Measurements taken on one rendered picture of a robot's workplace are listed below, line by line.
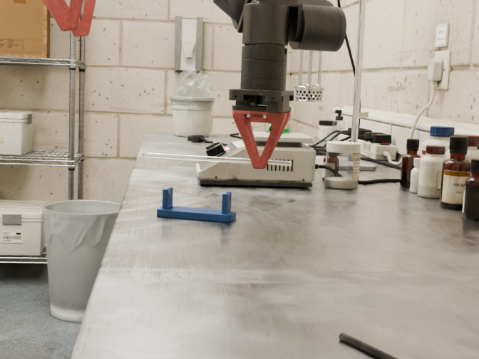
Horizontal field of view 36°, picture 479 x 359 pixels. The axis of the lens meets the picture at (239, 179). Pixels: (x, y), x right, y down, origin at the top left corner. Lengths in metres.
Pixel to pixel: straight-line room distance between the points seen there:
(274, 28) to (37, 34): 2.50
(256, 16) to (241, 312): 0.44
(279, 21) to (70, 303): 2.12
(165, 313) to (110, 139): 3.12
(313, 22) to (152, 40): 2.76
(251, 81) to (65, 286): 2.06
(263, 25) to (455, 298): 0.42
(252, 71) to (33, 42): 2.49
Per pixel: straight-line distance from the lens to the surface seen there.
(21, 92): 3.73
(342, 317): 0.59
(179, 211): 0.96
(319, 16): 0.95
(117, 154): 3.69
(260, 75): 0.91
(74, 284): 2.87
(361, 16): 1.70
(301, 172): 1.27
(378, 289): 0.68
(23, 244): 3.38
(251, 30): 0.92
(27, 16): 3.37
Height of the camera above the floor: 0.93
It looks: 8 degrees down
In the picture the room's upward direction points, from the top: 2 degrees clockwise
